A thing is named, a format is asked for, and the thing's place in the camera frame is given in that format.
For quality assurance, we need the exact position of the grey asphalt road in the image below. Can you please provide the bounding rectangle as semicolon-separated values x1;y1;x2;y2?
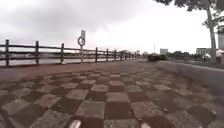
143;59;224;101

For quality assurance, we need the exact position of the red paved strip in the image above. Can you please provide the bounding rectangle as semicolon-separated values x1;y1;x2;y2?
0;60;141;84

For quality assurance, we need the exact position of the round sign on pole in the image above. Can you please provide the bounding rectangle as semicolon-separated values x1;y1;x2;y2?
77;29;87;64

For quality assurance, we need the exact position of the tree with pale trunk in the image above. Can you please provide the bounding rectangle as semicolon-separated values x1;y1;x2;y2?
153;0;224;65

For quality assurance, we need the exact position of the robot's own part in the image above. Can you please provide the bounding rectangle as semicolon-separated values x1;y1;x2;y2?
139;122;152;128
68;119;82;128

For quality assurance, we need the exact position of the dark bush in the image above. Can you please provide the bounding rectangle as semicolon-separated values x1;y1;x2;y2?
147;53;168;62

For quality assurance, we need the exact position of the grey river water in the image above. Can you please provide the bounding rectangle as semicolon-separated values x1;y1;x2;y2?
0;49;134;67

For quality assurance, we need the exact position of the wooden post fence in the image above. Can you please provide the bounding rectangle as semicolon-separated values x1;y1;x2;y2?
0;38;141;68

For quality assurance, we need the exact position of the checkered brick path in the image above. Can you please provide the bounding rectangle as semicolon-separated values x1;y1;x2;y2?
0;68;224;128

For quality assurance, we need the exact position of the distant low building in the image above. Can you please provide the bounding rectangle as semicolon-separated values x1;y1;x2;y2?
195;47;211;56

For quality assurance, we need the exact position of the distant pale building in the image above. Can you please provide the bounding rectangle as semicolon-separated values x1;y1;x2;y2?
159;48;169;56

